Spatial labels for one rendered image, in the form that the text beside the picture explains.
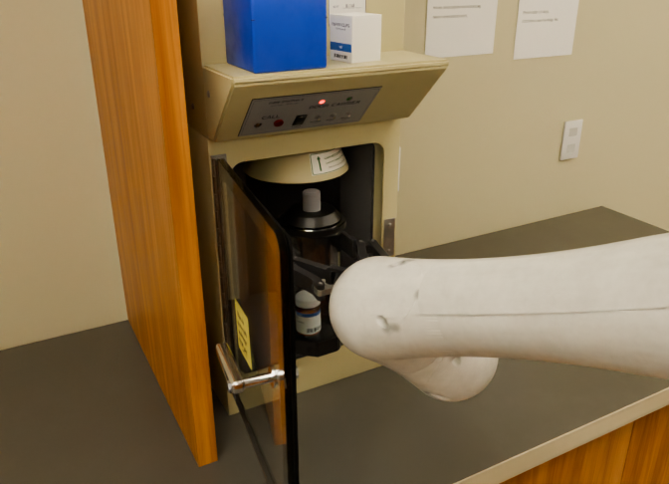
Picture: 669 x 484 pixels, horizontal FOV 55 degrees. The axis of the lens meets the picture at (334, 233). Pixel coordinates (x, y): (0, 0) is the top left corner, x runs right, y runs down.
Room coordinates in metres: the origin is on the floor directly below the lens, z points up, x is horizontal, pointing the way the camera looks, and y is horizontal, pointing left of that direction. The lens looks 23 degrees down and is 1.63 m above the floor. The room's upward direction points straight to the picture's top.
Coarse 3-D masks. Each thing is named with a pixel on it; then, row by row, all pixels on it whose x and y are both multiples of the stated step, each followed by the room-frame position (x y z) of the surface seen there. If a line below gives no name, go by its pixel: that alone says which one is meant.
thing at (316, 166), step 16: (256, 160) 0.99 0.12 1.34; (272, 160) 0.97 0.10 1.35; (288, 160) 0.96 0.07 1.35; (304, 160) 0.97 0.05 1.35; (320, 160) 0.97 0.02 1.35; (336, 160) 1.00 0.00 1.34; (256, 176) 0.97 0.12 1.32; (272, 176) 0.96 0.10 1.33; (288, 176) 0.95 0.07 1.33; (304, 176) 0.96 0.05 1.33; (320, 176) 0.96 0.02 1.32; (336, 176) 0.98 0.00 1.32
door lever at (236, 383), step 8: (224, 344) 0.67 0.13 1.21; (216, 352) 0.66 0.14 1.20; (224, 352) 0.65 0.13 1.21; (224, 360) 0.63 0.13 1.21; (232, 360) 0.63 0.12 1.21; (224, 368) 0.62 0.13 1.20; (232, 368) 0.61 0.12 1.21; (272, 368) 0.61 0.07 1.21; (232, 376) 0.60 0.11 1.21; (240, 376) 0.60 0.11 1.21; (248, 376) 0.60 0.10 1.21; (256, 376) 0.60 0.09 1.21; (264, 376) 0.60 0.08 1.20; (272, 376) 0.60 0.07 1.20; (232, 384) 0.59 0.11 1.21; (240, 384) 0.59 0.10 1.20; (248, 384) 0.59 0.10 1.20; (256, 384) 0.60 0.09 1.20; (272, 384) 0.60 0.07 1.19; (232, 392) 0.59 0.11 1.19
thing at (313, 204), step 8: (304, 192) 0.93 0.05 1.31; (312, 192) 0.93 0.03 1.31; (320, 192) 0.94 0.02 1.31; (304, 200) 0.93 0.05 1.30; (312, 200) 0.93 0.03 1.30; (320, 200) 0.94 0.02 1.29; (296, 208) 0.94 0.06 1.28; (304, 208) 0.93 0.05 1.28; (312, 208) 0.93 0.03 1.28; (320, 208) 0.94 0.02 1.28; (328, 208) 0.94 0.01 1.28; (288, 216) 0.92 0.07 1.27; (296, 216) 0.91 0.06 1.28; (304, 216) 0.91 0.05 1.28; (312, 216) 0.91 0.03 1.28; (320, 216) 0.91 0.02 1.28; (328, 216) 0.91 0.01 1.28; (336, 216) 0.93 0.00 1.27; (296, 224) 0.90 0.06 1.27; (304, 224) 0.90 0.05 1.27; (312, 224) 0.90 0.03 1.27; (320, 224) 0.90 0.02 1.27; (328, 224) 0.90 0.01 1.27
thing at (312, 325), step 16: (288, 224) 0.91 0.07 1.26; (336, 224) 0.91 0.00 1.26; (304, 240) 0.90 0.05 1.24; (320, 240) 0.90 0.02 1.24; (336, 240) 0.92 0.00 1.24; (304, 256) 0.90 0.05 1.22; (320, 256) 0.90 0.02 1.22; (336, 256) 0.92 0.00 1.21; (304, 304) 0.90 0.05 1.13; (320, 304) 0.90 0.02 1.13; (304, 320) 0.90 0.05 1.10; (320, 320) 0.90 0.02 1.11; (304, 336) 0.90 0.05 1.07; (320, 336) 0.89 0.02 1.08
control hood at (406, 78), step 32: (224, 64) 0.87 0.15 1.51; (352, 64) 0.87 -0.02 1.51; (384, 64) 0.87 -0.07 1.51; (416, 64) 0.89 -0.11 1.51; (448, 64) 0.92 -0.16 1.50; (224, 96) 0.79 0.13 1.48; (256, 96) 0.80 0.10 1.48; (384, 96) 0.91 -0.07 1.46; (416, 96) 0.95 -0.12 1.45; (224, 128) 0.83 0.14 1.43
